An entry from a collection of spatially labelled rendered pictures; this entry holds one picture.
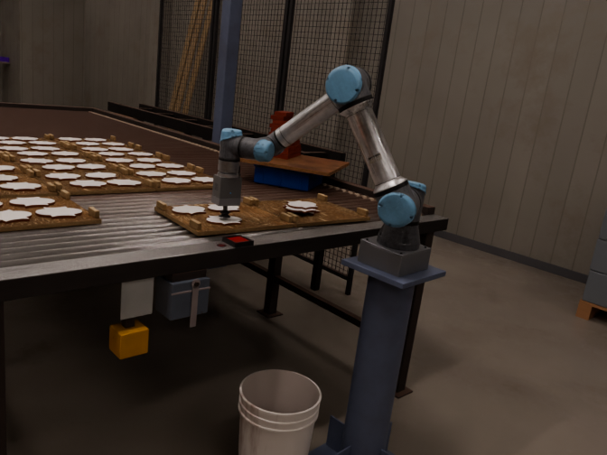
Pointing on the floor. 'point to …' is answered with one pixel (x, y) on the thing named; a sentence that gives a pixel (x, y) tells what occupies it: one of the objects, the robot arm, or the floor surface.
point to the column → (375, 362)
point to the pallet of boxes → (596, 279)
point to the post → (227, 67)
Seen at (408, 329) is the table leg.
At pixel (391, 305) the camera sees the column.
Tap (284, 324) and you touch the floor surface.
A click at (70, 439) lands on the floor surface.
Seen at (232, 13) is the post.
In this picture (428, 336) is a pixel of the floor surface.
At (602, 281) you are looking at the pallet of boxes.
